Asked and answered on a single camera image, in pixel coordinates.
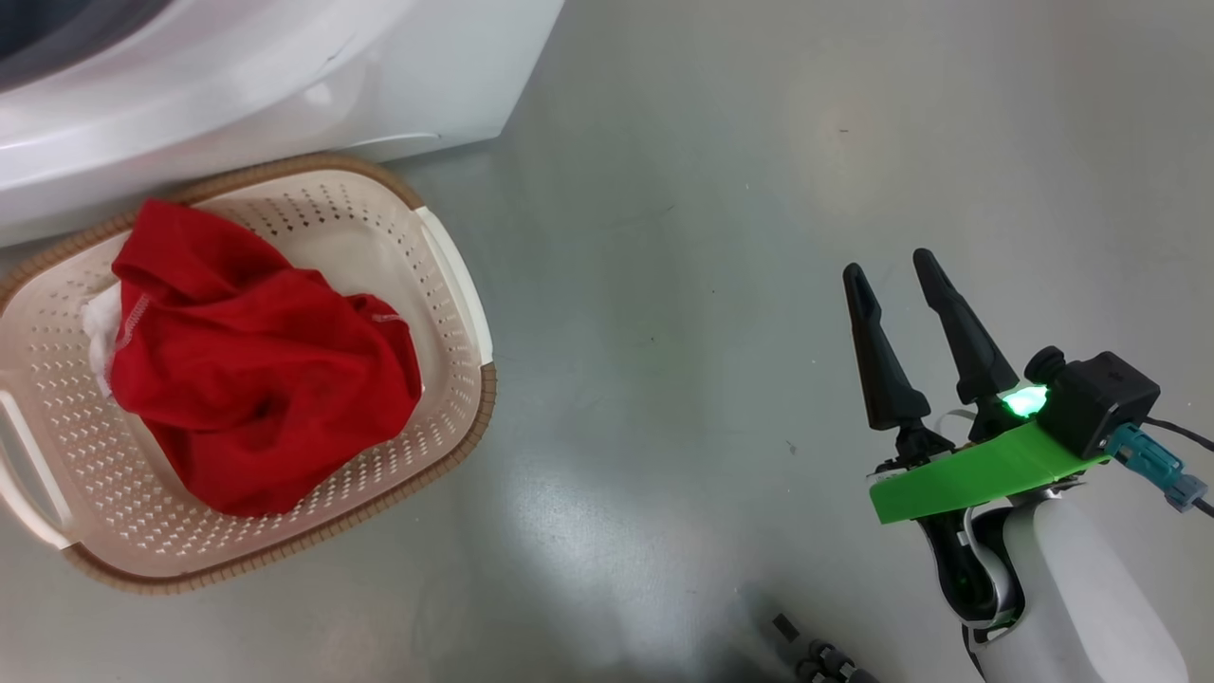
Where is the black right camera cable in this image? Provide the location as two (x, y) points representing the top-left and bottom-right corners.
(1143, 415), (1214, 519)

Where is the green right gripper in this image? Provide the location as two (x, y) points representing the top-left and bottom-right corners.
(842, 249), (1109, 526)

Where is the red garment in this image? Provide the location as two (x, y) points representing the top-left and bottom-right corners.
(107, 197), (424, 518)

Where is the cream perforated laundry basket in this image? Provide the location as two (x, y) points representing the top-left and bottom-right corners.
(0, 154), (498, 596)

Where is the white front-load washing machine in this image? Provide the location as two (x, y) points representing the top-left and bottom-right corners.
(0, 0), (567, 249)

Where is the white cloth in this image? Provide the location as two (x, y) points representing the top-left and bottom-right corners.
(81, 282), (129, 397)

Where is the teal right camera connector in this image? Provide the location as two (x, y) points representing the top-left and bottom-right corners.
(1105, 424), (1210, 513)

